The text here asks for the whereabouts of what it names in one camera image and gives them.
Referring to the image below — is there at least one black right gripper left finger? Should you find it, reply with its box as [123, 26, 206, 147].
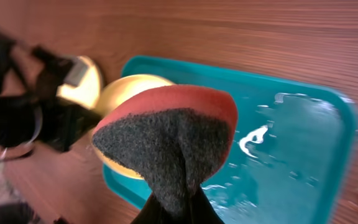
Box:
[131, 194, 167, 224]

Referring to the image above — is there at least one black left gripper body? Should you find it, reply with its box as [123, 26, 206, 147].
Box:
[31, 46, 101, 152]

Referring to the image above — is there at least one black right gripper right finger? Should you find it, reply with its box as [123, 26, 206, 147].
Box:
[190, 187, 224, 224]

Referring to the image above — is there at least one yellow plate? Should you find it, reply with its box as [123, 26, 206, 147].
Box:
[93, 74, 174, 180]
[56, 55, 104, 110]

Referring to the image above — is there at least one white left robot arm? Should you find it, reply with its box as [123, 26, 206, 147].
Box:
[0, 33, 100, 152]

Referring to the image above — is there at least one teal plastic tray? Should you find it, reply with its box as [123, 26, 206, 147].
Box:
[103, 55, 358, 224]

